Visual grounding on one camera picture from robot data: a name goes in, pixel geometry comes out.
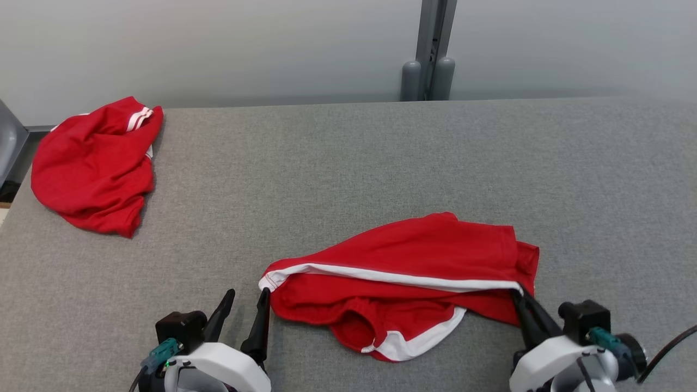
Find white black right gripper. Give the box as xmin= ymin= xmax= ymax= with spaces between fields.
xmin=509 ymin=284 xmax=621 ymax=392

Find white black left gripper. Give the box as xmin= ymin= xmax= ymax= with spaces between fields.
xmin=139 ymin=289 xmax=271 ymax=392

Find red shorts with white stripes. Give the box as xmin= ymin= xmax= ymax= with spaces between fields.
xmin=259 ymin=212 xmax=540 ymax=363

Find red white numbered jersey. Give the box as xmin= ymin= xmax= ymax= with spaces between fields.
xmin=31 ymin=96 xmax=164 ymax=239

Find grey cylinder foot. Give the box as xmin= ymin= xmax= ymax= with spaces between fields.
xmin=433 ymin=57 xmax=456 ymax=101
xmin=401 ymin=60 xmax=423 ymax=102

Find grey plastic chair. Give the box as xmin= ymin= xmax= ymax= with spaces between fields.
xmin=0 ymin=100 xmax=29 ymax=188

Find teal cable connector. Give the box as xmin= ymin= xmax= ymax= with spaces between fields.
xmin=140 ymin=338 xmax=184 ymax=376
xmin=587 ymin=327 xmax=632 ymax=360

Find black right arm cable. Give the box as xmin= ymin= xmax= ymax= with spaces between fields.
xmin=636 ymin=325 xmax=697 ymax=384

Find grey partition post with slot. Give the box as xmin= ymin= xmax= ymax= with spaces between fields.
xmin=417 ymin=0 xmax=458 ymax=101

